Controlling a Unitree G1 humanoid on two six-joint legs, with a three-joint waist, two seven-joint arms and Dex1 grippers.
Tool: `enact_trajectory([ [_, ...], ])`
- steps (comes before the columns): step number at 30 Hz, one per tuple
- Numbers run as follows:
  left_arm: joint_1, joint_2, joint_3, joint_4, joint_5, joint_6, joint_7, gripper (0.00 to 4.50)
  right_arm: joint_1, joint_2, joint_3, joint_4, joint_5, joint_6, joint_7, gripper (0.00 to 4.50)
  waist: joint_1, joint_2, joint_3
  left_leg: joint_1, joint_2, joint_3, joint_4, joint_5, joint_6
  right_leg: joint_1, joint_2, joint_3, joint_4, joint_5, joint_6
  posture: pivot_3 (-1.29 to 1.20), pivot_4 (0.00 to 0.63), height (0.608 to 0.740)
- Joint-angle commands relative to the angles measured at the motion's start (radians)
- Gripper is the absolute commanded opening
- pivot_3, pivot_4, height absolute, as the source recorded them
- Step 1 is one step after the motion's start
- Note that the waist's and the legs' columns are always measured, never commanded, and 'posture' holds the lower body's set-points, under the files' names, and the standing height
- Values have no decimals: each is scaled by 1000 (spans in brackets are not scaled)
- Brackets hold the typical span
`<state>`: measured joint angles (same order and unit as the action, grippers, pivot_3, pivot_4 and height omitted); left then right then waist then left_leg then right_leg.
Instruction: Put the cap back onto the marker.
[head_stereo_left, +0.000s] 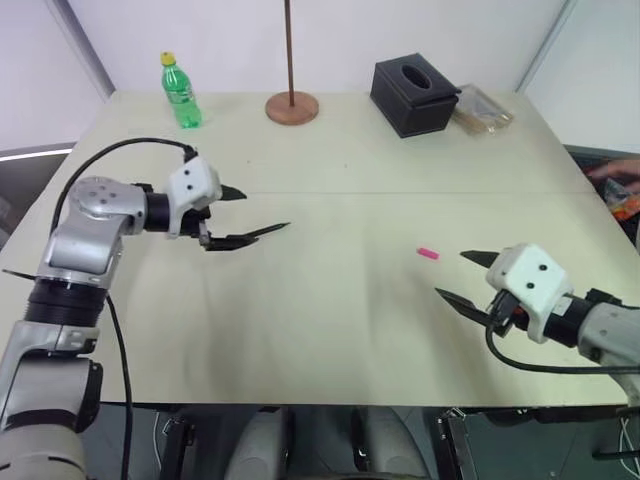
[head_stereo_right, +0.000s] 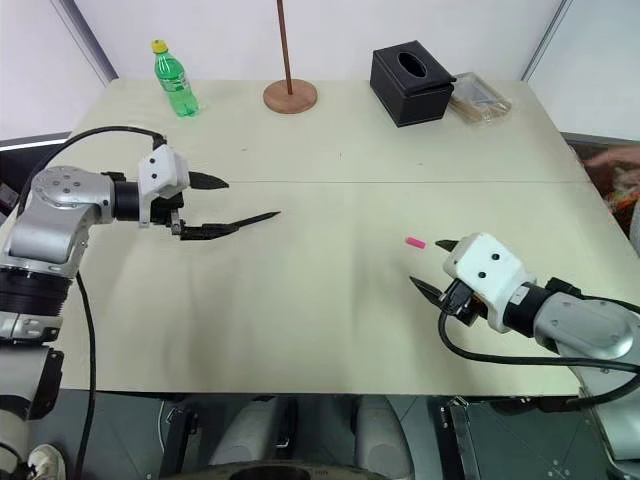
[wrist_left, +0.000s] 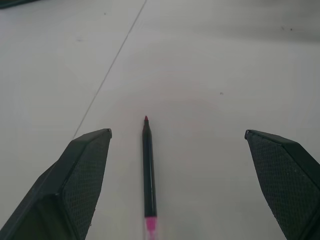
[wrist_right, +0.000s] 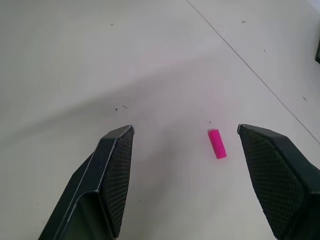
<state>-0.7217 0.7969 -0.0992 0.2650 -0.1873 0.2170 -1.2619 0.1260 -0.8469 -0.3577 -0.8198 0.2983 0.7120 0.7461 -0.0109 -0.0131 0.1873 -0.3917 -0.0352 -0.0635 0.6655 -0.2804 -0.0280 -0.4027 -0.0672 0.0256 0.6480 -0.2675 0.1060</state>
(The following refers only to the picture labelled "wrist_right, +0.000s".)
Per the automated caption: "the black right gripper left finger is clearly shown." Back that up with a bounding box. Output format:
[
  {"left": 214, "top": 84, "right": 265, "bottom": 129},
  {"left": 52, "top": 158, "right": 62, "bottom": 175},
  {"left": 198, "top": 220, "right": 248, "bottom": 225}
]
[{"left": 37, "top": 124, "right": 136, "bottom": 240}]

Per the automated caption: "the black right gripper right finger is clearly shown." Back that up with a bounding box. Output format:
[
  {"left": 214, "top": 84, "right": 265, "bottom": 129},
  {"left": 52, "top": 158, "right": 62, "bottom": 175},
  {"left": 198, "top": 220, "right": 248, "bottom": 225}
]
[{"left": 236, "top": 123, "right": 320, "bottom": 240}]

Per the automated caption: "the small pink cylinder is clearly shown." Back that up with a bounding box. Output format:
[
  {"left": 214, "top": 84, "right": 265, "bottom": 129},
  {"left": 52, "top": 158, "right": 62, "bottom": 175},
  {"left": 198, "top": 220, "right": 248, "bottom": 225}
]
[{"left": 207, "top": 128, "right": 228, "bottom": 160}]

